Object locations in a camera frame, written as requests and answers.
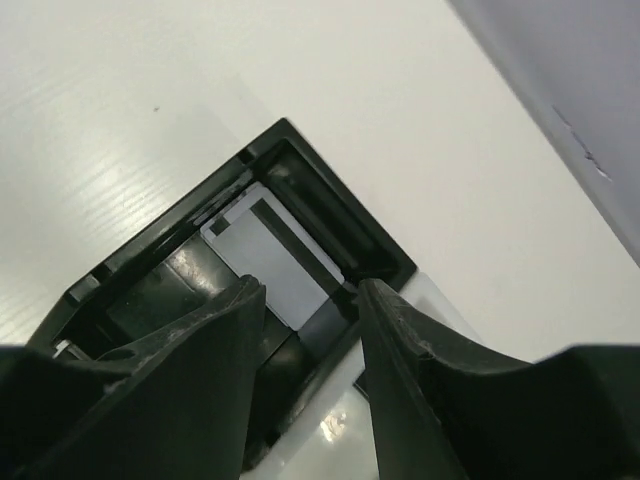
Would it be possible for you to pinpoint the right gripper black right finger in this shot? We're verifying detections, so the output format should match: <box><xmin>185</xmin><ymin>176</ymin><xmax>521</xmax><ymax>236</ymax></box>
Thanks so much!
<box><xmin>359</xmin><ymin>279</ymin><xmax>639</xmax><ymax>479</ymax></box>

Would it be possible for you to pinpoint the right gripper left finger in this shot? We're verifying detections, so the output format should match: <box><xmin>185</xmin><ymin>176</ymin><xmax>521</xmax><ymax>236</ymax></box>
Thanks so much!
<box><xmin>1</xmin><ymin>275</ymin><xmax>266</xmax><ymax>479</ymax></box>

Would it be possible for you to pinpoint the white silver card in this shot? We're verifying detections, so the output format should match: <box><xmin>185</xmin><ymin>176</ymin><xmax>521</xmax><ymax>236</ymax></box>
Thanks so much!
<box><xmin>204</xmin><ymin>209</ymin><xmax>329</xmax><ymax>331</ymax></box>

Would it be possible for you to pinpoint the black white card tray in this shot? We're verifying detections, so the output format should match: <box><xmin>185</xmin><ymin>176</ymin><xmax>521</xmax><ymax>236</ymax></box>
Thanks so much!
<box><xmin>22</xmin><ymin>117</ymin><xmax>481</xmax><ymax>480</ymax></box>

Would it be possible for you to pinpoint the silver credit card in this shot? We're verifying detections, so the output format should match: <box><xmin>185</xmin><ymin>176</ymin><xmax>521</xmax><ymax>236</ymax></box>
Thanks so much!
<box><xmin>200</xmin><ymin>182</ymin><xmax>278</xmax><ymax>238</ymax></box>

